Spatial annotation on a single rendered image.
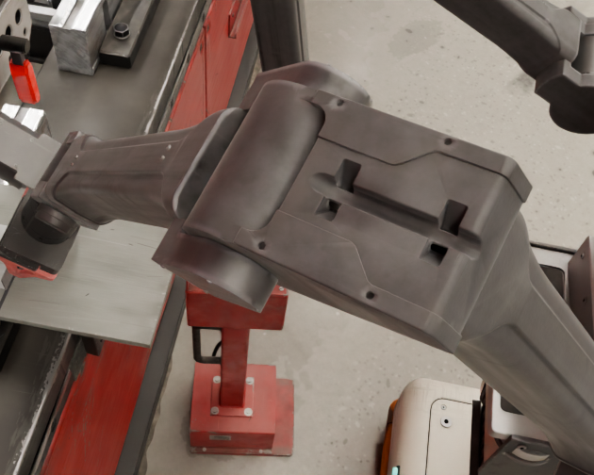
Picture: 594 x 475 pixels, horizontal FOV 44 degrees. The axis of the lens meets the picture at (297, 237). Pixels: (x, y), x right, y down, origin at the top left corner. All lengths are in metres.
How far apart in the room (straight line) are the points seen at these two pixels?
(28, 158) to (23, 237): 0.12
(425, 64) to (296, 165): 2.43
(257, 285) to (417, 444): 1.32
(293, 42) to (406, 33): 1.98
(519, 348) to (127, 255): 0.64
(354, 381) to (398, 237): 1.67
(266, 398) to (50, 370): 0.86
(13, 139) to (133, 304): 0.26
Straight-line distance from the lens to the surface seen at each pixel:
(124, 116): 1.23
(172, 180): 0.37
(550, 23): 0.81
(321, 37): 2.75
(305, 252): 0.28
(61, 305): 0.89
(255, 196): 0.30
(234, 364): 1.54
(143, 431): 1.83
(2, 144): 0.72
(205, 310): 1.18
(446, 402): 1.66
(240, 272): 0.30
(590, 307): 0.86
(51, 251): 0.82
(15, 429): 0.97
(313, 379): 1.93
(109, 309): 0.87
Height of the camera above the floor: 1.76
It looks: 55 degrees down
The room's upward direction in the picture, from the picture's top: 9 degrees clockwise
